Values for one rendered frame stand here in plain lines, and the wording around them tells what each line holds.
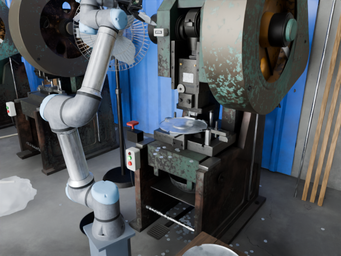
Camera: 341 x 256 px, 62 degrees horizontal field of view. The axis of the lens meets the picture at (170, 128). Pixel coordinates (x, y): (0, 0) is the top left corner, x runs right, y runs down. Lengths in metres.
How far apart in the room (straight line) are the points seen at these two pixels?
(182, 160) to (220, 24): 0.81
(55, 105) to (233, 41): 0.72
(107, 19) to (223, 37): 0.45
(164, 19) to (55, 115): 0.86
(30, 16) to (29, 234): 1.59
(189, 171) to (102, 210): 0.58
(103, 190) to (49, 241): 0.96
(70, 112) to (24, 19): 1.51
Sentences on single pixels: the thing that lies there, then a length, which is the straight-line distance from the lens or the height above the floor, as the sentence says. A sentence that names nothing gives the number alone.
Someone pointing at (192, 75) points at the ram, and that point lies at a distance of 1.67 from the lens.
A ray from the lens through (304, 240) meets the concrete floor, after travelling 2.23.
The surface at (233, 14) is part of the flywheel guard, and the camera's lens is 1.17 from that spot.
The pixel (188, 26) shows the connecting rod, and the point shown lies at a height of 1.35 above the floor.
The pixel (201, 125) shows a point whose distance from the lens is 1.73.
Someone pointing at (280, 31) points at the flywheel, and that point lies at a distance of 1.44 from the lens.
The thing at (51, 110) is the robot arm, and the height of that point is 1.04.
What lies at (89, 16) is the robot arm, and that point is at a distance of 1.26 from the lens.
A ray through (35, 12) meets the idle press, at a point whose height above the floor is 1.44.
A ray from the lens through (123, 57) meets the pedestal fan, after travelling 2.34.
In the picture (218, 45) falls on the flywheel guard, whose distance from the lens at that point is 1.19.
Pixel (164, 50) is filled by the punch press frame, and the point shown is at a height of 1.22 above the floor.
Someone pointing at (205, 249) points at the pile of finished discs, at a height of 0.38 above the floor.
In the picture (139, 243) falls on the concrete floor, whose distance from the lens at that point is 2.03.
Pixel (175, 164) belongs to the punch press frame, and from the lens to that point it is 1.71.
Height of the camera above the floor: 1.35
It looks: 20 degrees down
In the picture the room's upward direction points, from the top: straight up
